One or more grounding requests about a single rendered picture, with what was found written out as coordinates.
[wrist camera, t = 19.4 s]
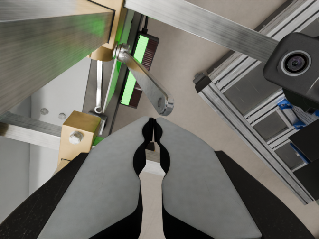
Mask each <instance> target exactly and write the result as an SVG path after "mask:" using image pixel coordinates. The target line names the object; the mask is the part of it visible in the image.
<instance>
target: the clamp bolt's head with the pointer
mask: <svg viewBox="0 0 319 239"><path fill-rule="evenodd" d="M120 47H121V44H119V41H117V43H116V45H115V48H114V52H113V59H118V54H119V50H120ZM130 51H131V48H129V50H128V52H129V53H130Z"/></svg>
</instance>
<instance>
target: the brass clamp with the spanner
mask: <svg viewBox="0 0 319 239"><path fill-rule="evenodd" d="M87 1H89V2H92V3H95V4H97V5H100V6H102V7H105V8H107V9H110V10H113V11H114V14H113V20H112V24H111V29H110V34H109V38H108V42H106V43H105V44H104V45H102V46H101V47H99V48H98V49H96V50H95V51H93V52H92V53H91V54H89V55H88V56H86V57H88V58H90V57H91V59H94V60H98V61H104V62H109V61H111V60H113V52H114V48H115V45H116V43H117V41H119V42H120V38H121V34H122V28H123V25H124V21H125V16H126V12H127V8H126V7H124V4H125V0H87Z"/></svg>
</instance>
